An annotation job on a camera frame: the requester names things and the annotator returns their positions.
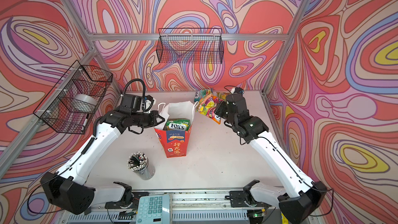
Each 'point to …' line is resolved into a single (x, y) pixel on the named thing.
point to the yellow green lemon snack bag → (222, 96)
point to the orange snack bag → (207, 104)
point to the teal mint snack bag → (199, 94)
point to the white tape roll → (84, 103)
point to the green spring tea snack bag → (178, 124)
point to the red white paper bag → (175, 143)
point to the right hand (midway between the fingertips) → (217, 107)
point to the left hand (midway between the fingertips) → (166, 118)
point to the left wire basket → (56, 110)
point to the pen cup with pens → (139, 163)
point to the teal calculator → (154, 209)
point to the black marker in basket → (85, 122)
